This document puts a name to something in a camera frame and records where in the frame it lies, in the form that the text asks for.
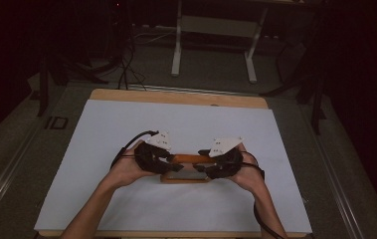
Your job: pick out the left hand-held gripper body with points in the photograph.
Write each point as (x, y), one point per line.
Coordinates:
(149, 157)

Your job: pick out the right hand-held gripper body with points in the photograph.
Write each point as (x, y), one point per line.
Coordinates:
(226, 162)

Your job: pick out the small wooden rack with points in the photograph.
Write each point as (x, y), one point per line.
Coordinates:
(189, 158)

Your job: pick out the person's left hand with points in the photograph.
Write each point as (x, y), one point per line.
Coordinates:
(126, 167)

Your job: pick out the person's right hand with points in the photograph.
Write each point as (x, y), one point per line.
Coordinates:
(250, 176)

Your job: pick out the white table mat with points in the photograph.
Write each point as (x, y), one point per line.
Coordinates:
(189, 116)

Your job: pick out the black metal stand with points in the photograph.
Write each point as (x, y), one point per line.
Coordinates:
(45, 83)
(315, 96)

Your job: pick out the white metal desk frame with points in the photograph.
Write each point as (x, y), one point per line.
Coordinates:
(216, 26)

